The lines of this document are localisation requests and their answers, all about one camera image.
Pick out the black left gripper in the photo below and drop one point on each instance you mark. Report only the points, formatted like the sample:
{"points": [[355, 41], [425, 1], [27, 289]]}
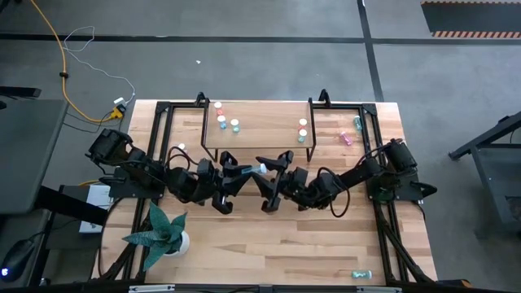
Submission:
{"points": [[211, 181]]}

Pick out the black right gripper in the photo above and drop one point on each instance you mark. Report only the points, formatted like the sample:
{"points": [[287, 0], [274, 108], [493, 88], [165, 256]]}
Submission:
{"points": [[293, 183]]}

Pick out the blue pill bottle white cap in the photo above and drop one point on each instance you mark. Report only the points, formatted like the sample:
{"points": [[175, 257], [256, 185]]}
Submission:
{"points": [[221, 121], [260, 168]]}

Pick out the teal pill bottle white cap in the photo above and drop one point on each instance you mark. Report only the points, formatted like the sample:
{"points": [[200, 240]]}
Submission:
{"points": [[235, 124], [302, 134]]}

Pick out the red pill bottle white cap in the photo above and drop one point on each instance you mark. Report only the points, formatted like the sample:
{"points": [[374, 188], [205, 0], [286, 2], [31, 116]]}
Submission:
{"points": [[218, 106], [302, 123]]}

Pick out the green pill bottle white cap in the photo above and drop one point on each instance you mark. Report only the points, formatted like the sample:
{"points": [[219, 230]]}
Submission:
{"points": [[357, 122], [361, 274]]}

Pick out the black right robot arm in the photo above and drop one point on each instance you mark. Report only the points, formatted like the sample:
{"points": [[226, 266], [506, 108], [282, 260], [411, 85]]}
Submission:
{"points": [[366, 171]]}

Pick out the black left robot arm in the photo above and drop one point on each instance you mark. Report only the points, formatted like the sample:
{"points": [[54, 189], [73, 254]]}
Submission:
{"points": [[134, 163]]}

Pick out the wooden shelf black metal legs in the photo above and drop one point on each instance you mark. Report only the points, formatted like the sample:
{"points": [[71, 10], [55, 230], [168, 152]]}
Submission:
{"points": [[260, 126]]}

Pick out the pink pill bottle white cap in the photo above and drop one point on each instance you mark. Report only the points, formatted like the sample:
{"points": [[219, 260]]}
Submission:
{"points": [[182, 146], [346, 138]]}

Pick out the artificial plant in white pot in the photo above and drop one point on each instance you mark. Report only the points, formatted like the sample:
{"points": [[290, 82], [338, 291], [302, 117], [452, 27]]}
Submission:
{"points": [[163, 236]]}

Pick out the yellow and white power plug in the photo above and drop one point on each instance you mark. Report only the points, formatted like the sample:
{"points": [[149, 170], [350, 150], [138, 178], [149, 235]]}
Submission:
{"points": [[119, 110]]}

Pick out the silver aluminium extrusion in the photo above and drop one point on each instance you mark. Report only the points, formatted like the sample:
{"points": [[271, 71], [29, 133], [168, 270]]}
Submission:
{"points": [[378, 289], [151, 288]]}

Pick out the white box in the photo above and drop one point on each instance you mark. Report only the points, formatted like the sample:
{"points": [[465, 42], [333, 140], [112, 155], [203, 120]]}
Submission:
{"points": [[97, 195]]}

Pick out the black desk support bar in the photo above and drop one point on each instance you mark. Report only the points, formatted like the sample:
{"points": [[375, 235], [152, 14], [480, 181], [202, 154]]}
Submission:
{"points": [[69, 205]]}

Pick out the dark grey desk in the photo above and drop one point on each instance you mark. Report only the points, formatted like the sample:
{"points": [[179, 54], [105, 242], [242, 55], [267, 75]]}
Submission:
{"points": [[24, 228]]}

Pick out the black metal cart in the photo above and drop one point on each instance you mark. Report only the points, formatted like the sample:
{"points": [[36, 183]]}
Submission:
{"points": [[494, 171]]}

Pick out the black computer mouse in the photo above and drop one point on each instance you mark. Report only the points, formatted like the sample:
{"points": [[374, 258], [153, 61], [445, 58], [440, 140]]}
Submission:
{"points": [[16, 258]]}

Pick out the black mat with hazard stripes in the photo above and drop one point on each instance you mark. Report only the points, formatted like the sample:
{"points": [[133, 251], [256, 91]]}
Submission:
{"points": [[472, 18]]}

